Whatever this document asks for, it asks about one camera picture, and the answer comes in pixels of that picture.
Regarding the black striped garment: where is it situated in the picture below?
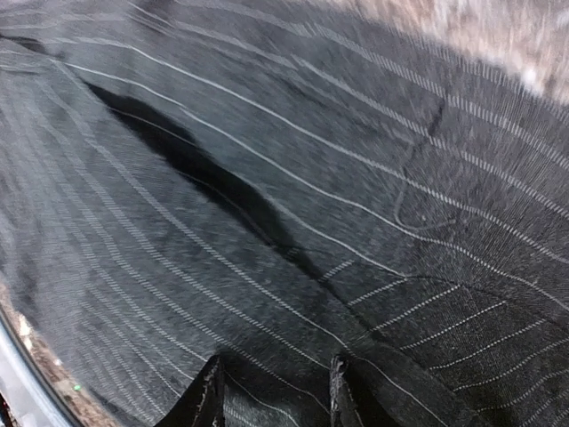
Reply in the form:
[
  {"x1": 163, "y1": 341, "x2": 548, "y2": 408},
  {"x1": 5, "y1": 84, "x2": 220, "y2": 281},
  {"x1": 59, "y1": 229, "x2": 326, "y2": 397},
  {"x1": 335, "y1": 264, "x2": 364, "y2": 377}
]
[{"x1": 1, "y1": 1, "x2": 568, "y2": 426}]

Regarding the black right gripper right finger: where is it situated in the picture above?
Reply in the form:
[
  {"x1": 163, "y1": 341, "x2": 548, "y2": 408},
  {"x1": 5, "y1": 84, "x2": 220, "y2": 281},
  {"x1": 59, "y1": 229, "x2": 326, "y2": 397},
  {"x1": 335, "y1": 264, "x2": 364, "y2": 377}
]
[{"x1": 330, "y1": 355, "x2": 387, "y2": 427}]

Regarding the black front rail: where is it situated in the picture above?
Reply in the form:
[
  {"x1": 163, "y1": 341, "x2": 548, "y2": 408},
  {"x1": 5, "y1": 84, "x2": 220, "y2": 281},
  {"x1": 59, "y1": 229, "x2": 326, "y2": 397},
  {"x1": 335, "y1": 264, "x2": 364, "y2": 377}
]
[{"x1": 1, "y1": 310, "x2": 82, "y2": 426}]

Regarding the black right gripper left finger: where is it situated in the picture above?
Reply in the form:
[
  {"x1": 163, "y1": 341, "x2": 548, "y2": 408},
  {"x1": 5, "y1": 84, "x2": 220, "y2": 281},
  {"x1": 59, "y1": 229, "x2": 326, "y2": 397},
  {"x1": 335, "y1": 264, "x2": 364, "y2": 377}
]
[{"x1": 156, "y1": 355, "x2": 225, "y2": 427}]

